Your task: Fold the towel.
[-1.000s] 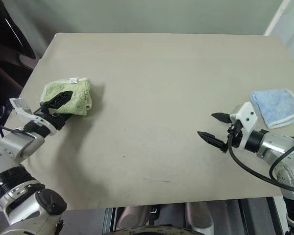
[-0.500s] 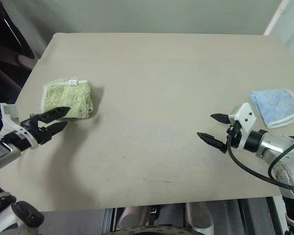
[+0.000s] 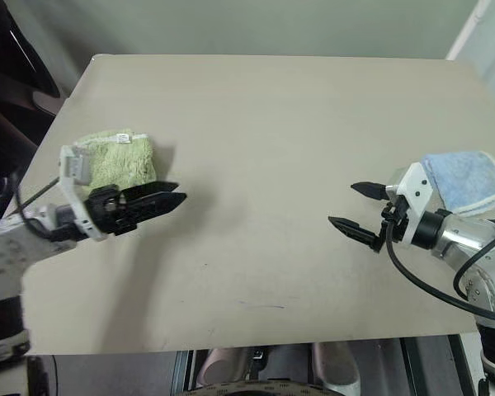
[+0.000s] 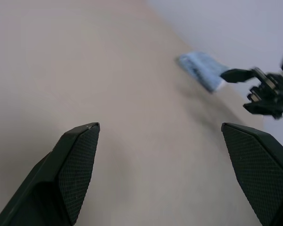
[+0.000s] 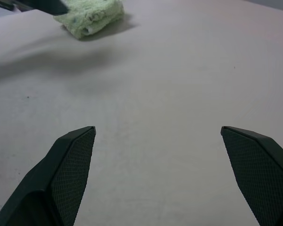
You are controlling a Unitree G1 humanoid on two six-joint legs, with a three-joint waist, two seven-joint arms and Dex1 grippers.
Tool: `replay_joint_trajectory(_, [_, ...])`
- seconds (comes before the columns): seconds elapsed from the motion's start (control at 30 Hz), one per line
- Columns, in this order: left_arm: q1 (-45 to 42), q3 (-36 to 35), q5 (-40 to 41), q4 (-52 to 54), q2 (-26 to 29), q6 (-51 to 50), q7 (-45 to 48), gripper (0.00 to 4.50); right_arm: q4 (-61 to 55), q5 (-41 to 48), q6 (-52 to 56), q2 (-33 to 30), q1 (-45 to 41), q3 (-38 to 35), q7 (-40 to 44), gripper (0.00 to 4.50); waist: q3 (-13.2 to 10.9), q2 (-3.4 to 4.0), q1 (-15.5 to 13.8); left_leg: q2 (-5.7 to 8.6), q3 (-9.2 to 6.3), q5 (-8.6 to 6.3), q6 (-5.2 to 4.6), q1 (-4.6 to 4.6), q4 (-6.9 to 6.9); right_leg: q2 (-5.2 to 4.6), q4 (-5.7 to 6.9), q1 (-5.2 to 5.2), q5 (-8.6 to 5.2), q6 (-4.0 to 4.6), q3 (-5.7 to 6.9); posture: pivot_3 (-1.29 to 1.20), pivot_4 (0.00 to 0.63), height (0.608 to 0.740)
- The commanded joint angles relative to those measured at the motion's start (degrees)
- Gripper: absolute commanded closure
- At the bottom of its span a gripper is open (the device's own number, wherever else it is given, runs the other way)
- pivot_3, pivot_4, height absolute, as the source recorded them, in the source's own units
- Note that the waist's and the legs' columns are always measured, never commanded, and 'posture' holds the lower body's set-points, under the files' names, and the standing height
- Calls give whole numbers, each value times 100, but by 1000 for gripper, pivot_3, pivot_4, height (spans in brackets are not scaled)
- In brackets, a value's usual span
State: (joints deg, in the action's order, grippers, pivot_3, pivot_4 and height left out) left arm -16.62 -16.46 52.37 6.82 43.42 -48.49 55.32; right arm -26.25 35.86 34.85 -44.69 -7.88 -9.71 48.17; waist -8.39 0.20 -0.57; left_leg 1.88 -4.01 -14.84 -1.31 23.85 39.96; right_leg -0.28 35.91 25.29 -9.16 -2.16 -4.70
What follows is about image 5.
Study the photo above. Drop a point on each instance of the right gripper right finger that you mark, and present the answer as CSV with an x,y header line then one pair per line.
x,y
261,169

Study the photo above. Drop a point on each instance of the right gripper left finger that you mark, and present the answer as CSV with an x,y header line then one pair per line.
x,y
49,179

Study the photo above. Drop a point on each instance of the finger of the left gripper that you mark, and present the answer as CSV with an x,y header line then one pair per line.
x,y
53,5

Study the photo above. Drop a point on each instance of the green terry towel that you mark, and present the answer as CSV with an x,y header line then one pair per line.
x,y
94,16

